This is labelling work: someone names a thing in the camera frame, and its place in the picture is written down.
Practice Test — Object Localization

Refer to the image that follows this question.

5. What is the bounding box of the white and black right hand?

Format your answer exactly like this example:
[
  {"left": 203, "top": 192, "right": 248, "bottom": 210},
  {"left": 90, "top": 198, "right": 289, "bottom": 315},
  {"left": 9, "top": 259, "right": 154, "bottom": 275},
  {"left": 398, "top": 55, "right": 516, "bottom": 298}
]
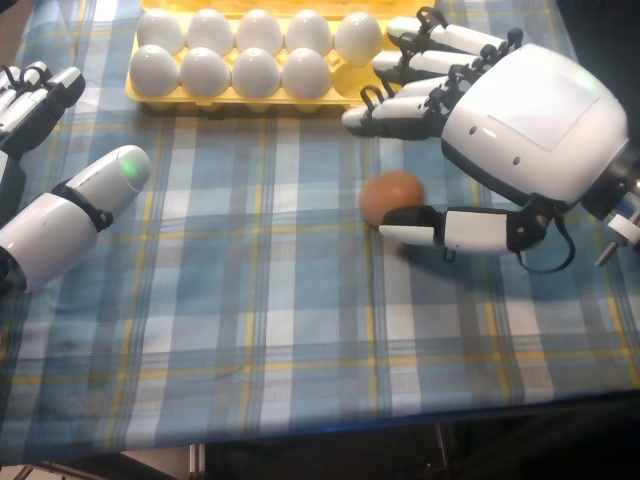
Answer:
[{"left": 341, "top": 5, "right": 631, "bottom": 275}]

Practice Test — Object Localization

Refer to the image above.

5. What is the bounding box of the brownish yellow toy egg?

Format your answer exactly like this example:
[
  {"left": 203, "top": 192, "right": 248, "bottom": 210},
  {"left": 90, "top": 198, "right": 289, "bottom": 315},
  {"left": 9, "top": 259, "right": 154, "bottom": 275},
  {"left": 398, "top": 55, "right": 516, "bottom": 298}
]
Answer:
[{"left": 359, "top": 170, "right": 426, "bottom": 230}]

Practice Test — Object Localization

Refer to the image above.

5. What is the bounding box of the metal table leg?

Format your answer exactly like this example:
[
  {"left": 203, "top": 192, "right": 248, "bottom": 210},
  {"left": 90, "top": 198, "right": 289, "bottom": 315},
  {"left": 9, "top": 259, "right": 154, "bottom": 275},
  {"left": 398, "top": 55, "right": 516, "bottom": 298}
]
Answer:
[{"left": 186, "top": 441, "right": 208, "bottom": 480}]

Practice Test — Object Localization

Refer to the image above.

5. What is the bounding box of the white and black left hand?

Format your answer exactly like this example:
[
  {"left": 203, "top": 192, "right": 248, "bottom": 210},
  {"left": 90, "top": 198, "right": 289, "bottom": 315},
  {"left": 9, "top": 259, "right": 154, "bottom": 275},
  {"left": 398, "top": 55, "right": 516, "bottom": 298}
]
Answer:
[{"left": 0, "top": 60, "right": 153, "bottom": 294}]

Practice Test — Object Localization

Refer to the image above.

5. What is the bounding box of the blue yellow plaid cloth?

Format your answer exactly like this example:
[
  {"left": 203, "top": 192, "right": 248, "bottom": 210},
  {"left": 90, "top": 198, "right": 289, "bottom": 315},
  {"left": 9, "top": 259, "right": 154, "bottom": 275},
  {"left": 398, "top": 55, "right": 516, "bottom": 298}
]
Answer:
[{"left": 0, "top": 0, "right": 640, "bottom": 464}]

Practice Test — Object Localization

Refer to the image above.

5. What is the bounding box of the yellow egg box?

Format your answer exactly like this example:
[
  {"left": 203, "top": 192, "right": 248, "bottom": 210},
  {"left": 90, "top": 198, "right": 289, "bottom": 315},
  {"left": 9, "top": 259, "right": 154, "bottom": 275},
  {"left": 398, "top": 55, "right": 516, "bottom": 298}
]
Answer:
[{"left": 123, "top": 0, "right": 437, "bottom": 114}]

